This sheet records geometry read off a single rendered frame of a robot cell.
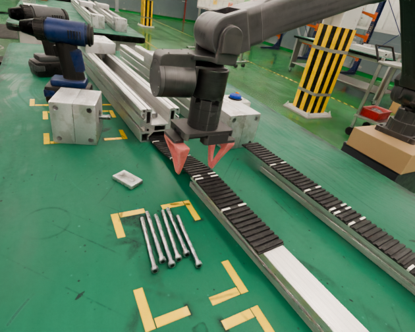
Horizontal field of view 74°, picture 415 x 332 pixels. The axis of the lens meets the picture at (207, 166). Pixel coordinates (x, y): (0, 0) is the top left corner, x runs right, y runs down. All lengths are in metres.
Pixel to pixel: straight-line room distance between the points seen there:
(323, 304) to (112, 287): 0.26
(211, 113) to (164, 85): 0.10
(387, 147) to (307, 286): 0.61
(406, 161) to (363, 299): 0.52
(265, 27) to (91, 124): 0.40
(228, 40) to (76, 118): 0.37
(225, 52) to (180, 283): 0.33
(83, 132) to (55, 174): 0.13
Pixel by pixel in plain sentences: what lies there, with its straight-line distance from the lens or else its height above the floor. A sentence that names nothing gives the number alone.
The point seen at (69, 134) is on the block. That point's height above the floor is 0.80.
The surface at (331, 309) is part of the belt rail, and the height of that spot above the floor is 0.81.
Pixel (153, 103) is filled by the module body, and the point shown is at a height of 0.84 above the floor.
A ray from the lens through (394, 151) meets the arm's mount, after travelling 0.93.
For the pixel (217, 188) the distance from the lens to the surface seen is 0.50.
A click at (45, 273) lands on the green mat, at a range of 0.42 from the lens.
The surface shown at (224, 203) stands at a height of 0.81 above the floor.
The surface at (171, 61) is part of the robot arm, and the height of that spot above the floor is 1.02.
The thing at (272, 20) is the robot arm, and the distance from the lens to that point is 0.50.
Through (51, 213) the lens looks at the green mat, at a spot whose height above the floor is 0.78.
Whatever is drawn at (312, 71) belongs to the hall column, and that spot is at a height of 0.55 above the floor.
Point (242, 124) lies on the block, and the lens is 0.71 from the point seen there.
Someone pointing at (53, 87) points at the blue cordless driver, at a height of 0.83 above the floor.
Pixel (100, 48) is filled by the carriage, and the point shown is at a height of 0.88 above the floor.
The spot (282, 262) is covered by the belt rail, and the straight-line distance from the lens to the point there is 0.41.
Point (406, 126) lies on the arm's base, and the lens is 1.00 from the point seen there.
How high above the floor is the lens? 1.10
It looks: 30 degrees down
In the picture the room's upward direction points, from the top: 11 degrees clockwise
